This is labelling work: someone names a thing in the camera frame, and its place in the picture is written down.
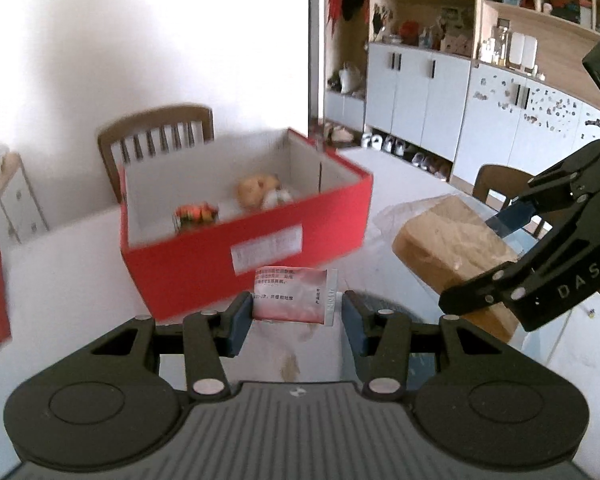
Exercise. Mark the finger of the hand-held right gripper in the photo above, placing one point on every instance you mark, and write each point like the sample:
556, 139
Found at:
510, 217
480, 290

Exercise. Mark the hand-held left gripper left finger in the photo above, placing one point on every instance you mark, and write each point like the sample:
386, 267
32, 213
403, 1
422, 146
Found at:
240, 320

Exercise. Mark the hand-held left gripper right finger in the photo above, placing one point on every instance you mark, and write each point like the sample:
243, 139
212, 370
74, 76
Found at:
352, 320

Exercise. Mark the pink sachet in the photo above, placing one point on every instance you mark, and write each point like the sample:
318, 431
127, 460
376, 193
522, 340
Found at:
290, 295

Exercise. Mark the bagged sliced bread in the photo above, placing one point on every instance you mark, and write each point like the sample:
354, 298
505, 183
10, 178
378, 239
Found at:
445, 245

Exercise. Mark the red cardboard box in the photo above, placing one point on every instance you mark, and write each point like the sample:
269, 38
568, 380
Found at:
190, 275

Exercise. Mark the red yellow snack packet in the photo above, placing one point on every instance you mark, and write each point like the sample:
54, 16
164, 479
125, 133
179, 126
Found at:
195, 215

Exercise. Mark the tan squishy animal toy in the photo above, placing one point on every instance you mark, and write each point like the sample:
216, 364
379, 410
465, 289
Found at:
252, 190

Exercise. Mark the wooden slat back chair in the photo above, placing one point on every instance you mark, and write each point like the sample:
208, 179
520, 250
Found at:
495, 180
155, 117

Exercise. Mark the row of shoes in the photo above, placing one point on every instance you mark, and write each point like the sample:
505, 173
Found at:
420, 160

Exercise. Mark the white wooden cabinet unit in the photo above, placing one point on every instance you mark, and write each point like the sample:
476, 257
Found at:
410, 90

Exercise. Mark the white bag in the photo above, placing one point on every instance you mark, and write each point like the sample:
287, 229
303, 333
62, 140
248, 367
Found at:
352, 80

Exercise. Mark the wooden sideboard white drawers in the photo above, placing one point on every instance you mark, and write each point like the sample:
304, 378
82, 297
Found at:
15, 200

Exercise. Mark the red hanging ornament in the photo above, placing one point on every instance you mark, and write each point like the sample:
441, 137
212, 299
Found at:
335, 5

